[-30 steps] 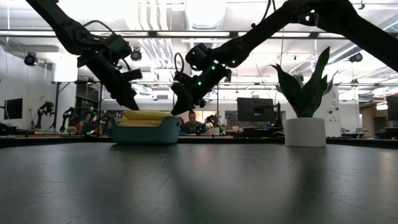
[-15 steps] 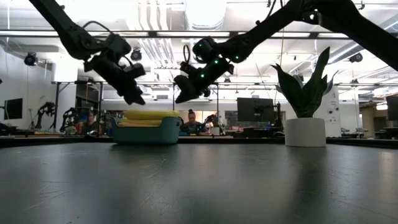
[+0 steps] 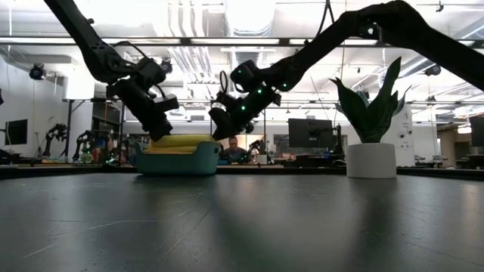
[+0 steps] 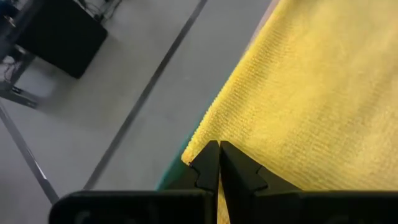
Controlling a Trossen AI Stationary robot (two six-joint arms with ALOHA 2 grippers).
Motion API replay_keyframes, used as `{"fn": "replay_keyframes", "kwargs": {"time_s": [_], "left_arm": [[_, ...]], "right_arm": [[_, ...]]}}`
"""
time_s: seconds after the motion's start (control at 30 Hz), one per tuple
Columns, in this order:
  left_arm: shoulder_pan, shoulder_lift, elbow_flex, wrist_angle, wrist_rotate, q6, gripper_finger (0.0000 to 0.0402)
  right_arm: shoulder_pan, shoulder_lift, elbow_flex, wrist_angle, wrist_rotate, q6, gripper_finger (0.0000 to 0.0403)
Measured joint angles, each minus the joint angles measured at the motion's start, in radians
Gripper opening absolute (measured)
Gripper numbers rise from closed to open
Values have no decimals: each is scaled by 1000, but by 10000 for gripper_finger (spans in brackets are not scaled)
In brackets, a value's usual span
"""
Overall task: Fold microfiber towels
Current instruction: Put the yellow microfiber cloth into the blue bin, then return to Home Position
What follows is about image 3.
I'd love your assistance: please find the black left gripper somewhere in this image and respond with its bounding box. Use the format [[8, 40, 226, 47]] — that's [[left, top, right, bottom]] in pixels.
[[106, 78, 181, 143]]

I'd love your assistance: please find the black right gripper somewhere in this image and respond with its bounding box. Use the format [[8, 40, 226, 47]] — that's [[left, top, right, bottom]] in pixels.
[[208, 83, 283, 142]]

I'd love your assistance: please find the person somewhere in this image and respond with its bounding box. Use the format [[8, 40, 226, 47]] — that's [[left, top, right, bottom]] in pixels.
[[222, 135, 251, 165]]

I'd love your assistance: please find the teal plastic bin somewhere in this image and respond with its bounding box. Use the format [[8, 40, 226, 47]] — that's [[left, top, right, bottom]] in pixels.
[[134, 141, 222, 177]]

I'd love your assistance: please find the dark storage shelf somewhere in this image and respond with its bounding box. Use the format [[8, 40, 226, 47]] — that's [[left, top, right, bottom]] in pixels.
[[91, 101, 126, 141]]

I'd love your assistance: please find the black computer monitor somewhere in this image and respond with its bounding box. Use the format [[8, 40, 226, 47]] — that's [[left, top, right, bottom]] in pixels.
[[287, 118, 345, 150], [4, 119, 29, 145], [470, 115, 484, 148]]

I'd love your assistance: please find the green snake plant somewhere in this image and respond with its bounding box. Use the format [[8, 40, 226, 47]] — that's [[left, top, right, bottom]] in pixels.
[[330, 56, 413, 144]]

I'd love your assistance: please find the white plant pot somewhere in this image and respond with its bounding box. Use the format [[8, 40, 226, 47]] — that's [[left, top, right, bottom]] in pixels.
[[346, 142, 399, 179]]

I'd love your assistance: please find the white machine housing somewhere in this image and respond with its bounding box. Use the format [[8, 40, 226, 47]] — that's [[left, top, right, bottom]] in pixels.
[[395, 104, 415, 168]]

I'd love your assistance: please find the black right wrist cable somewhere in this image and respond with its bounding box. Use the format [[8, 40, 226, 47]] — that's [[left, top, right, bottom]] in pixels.
[[219, 70, 230, 95]]

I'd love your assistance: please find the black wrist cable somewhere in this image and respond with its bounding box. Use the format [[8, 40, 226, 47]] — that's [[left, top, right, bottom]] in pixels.
[[219, 70, 230, 95], [112, 40, 151, 62]]

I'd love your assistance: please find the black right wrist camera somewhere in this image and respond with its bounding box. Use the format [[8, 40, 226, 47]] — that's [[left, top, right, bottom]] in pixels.
[[229, 59, 262, 94]]

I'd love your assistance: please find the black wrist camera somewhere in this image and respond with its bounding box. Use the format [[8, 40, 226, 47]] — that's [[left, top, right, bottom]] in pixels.
[[229, 59, 262, 94], [134, 56, 168, 91]]

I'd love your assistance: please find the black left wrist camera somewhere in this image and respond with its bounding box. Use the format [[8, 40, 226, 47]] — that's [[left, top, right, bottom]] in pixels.
[[134, 56, 168, 91]]

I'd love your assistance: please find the silver ventilation duct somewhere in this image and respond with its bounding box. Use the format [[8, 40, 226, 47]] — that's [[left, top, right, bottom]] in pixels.
[[225, 0, 277, 76]]

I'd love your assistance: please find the black table frame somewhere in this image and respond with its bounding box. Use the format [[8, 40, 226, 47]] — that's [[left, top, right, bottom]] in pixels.
[[62, 97, 126, 158]]

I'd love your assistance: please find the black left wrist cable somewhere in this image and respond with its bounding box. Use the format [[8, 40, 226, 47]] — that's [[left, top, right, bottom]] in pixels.
[[112, 40, 151, 62]]

